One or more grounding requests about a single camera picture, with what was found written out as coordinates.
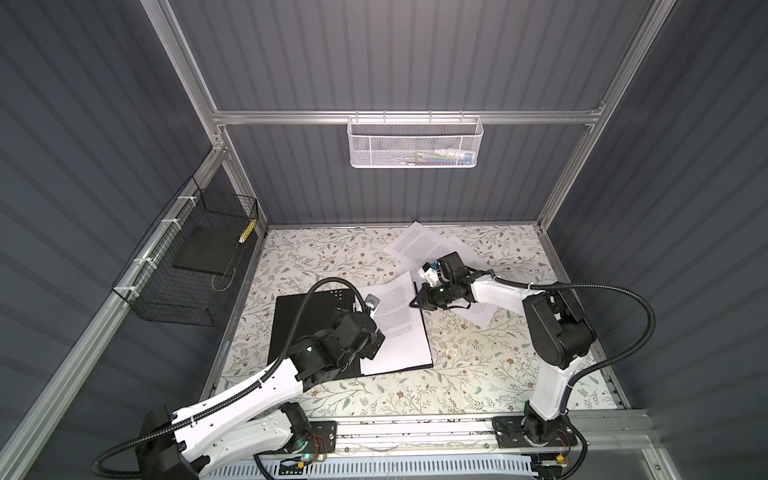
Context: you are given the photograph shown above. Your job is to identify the black wire basket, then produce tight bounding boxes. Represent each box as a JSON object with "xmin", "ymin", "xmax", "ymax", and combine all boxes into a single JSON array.
[{"xmin": 112, "ymin": 179, "xmax": 260, "ymax": 327}]

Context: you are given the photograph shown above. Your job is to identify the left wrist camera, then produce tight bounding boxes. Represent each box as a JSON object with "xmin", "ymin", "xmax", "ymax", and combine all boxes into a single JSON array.
[{"xmin": 364, "ymin": 294, "xmax": 380, "ymax": 316}]

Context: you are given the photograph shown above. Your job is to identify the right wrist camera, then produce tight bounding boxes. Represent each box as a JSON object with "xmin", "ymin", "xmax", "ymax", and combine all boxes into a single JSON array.
[{"xmin": 418, "ymin": 252, "xmax": 470, "ymax": 287}]

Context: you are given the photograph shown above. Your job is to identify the white wire mesh basket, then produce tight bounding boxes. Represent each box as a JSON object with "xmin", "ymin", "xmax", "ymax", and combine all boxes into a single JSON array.
[{"xmin": 346, "ymin": 115, "xmax": 484, "ymax": 169}]

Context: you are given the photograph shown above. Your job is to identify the printed paper sheet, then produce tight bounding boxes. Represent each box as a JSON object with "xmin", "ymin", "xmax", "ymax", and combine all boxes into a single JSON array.
[
  {"xmin": 360, "ymin": 273, "xmax": 434, "ymax": 376},
  {"xmin": 459, "ymin": 303, "xmax": 498, "ymax": 329},
  {"xmin": 384, "ymin": 222, "xmax": 489, "ymax": 281}
]

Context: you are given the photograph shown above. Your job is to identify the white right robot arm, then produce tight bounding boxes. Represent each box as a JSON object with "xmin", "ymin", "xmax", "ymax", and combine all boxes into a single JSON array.
[{"xmin": 409, "ymin": 272, "xmax": 596, "ymax": 446}]

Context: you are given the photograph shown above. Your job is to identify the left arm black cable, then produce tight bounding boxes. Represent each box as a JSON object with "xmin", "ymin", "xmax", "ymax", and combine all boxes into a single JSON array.
[{"xmin": 91, "ymin": 275, "xmax": 370, "ymax": 480}]

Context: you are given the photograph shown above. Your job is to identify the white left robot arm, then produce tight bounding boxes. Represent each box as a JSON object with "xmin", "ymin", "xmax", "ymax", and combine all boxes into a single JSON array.
[{"xmin": 136, "ymin": 310, "xmax": 385, "ymax": 479}]

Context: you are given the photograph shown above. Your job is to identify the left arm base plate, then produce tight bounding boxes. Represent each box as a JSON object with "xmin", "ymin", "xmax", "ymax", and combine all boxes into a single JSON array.
[{"xmin": 297, "ymin": 420, "xmax": 339, "ymax": 456}]

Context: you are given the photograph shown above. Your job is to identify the printed paper sheet back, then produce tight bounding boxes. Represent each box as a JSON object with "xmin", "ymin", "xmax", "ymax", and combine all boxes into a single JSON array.
[{"xmin": 384, "ymin": 222, "xmax": 489, "ymax": 281}]

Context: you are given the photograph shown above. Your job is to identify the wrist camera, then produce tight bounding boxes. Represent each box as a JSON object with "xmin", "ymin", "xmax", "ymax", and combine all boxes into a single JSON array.
[
  {"xmin": 364, "ymin": 294, "xmax": 380, "ymax": 316},
  {"xmin": 418, "ymin": 252, "xmax": 470, "ymax": 287}
]

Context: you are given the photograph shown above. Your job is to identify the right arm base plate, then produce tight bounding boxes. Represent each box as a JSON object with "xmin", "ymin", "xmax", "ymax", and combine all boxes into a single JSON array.
[{"xmin": 491, "ymin": 415, "xmax": 579, "ymax": 449}]

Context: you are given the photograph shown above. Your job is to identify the red folder black inside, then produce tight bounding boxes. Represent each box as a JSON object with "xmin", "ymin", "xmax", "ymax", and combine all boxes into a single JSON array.
[{"xmin": 266, "ymin": 287, "xmax": 436, "ymax": 383}]

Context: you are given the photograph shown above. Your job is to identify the pens in white basket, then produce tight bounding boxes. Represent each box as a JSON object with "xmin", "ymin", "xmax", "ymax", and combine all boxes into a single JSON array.
[{"xmin": 391, "ymin": 149, "xmax": 477, "ymax": 167}]

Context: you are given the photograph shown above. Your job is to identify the white ventilated front rail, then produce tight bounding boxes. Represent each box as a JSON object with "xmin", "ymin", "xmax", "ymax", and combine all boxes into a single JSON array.
[{"xmin": 203, "ymin": 458, "xmax": 535, "ymax": 480}]

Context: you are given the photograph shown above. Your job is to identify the yellow green marker pen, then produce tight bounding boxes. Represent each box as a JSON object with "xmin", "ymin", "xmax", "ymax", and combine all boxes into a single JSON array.
[{"xmin": 238, "ymin": 219, "xmax": 258, "ymax": 244}]

